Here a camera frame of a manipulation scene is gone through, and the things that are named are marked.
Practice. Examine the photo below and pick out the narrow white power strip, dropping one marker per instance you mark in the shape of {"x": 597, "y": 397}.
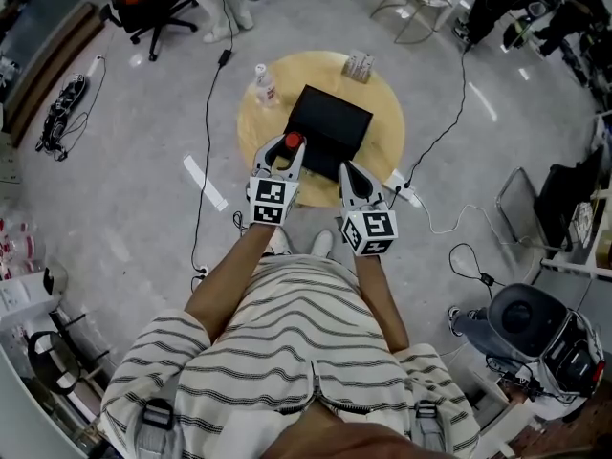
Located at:
{"x": 201, "y": 272}

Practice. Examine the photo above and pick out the black box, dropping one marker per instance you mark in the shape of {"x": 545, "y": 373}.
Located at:
{"x": 334, "y": 122}

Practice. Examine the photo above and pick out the person's white shoe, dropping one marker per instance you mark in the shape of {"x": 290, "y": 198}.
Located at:
{"x": 281, "y": 242}
{"x": 321, "y": 243}

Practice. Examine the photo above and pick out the round wooden table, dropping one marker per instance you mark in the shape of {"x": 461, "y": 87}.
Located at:
{"x": 387, "y": 127}

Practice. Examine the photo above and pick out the person's left white shoe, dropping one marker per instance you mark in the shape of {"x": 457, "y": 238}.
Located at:
{"x": 281, "y": 242}

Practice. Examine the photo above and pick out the group of red packets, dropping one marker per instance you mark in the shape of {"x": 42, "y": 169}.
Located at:
{"x": 16, "y": 246}

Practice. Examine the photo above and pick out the person's bare chest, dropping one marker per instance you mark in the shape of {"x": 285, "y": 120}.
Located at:
{"x": 344, "y": 443}

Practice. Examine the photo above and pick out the white cartons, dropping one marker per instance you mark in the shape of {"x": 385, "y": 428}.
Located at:
{"x": 24, "y": 294}

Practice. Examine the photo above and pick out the small red object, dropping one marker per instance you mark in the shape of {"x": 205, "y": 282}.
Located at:
{"x": 294, "y": 140}

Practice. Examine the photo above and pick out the grey metal chair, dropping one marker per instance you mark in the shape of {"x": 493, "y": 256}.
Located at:
{"x": 514, "y": 199}

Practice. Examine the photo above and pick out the person's right forearm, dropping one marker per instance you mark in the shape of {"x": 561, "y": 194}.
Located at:
{"x": 382, "y": 304}

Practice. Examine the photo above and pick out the black equipment bundle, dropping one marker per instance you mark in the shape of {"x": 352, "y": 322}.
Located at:
{"x": 59, "y": 113}

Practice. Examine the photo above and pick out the clear plastic water bottle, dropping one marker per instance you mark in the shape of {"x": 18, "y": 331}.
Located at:
{"x": 267, "y": 89}

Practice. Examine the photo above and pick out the black office chair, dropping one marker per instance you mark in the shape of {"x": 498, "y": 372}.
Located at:
{"x": 158, "y": 12}

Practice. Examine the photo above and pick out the wide white power strip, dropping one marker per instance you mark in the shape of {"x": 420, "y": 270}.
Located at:
{"x": 401, "y": 188}

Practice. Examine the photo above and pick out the person's right white shoe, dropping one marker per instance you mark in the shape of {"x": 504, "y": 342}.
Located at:
{"x": 321, "y": 243}

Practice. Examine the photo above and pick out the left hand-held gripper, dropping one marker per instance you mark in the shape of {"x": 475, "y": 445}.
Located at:
{"x": 270, "y": 199}

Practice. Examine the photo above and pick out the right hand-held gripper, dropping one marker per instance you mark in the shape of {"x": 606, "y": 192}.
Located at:
{"x": 378, "y": 227}

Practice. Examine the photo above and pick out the black round stool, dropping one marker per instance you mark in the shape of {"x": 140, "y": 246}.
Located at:
{"x": 50, "y": 361}

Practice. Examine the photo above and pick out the black folding chair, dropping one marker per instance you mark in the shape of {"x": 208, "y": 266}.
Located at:
{"x": 574, "y": 194}

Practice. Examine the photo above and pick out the person's left forearm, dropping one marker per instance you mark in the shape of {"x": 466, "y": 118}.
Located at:
{"x": 229, "y": 290}

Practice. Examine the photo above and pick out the person's striped white shirt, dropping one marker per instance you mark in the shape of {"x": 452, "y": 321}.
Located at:
{"x": 296, "y": 347}

